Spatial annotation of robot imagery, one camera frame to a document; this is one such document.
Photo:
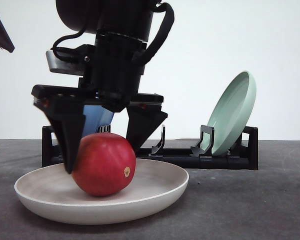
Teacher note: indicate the black sleeved cable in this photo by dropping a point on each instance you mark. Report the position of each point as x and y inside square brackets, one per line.
[143, 56]

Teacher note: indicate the red pomegranate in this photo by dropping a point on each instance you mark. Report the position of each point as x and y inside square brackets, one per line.
[105, 164]

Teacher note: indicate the blue plate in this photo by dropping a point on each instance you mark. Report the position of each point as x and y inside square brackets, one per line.
[95, 116]

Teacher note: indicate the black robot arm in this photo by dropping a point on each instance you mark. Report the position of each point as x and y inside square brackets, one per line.
[122, 28]

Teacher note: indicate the black plastic dish rack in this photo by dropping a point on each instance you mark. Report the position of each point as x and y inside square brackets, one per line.
[245, 157]

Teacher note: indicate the light green plate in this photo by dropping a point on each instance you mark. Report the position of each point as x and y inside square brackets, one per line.
[231, 114]

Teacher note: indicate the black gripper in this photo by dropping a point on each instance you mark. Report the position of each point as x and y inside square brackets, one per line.
[113, 80]

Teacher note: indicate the white plate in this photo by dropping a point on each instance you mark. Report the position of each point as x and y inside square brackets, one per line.
[50, 193]

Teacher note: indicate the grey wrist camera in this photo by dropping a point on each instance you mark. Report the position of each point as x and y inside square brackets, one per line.
[80, 60]

